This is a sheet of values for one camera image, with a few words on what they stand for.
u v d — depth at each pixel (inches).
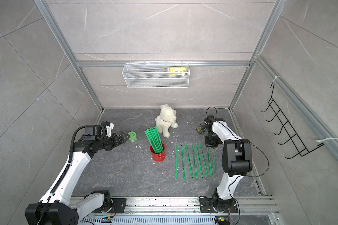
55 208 15.3
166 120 36.8
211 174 33.1
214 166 33.8
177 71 33.1
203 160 35.5
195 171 33.7
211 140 30.0
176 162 34.7
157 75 39.7
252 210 29.1
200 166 34.5
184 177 32.8
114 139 27.0
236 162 19.2
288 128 26.1
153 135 32.8
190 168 33.8
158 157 33.0
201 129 40.9
